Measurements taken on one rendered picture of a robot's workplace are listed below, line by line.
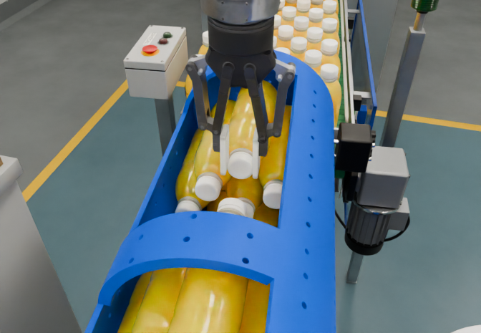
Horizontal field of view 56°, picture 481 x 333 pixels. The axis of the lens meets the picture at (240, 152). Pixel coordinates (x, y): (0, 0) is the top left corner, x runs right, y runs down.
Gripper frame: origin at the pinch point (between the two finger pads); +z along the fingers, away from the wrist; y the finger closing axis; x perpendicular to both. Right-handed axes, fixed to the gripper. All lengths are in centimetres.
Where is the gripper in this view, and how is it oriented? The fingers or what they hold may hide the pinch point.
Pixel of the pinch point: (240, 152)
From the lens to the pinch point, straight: 62.8
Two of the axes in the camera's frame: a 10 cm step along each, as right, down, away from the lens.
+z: 0.0, 7.7, 6.4
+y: 9.9, 1.0, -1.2
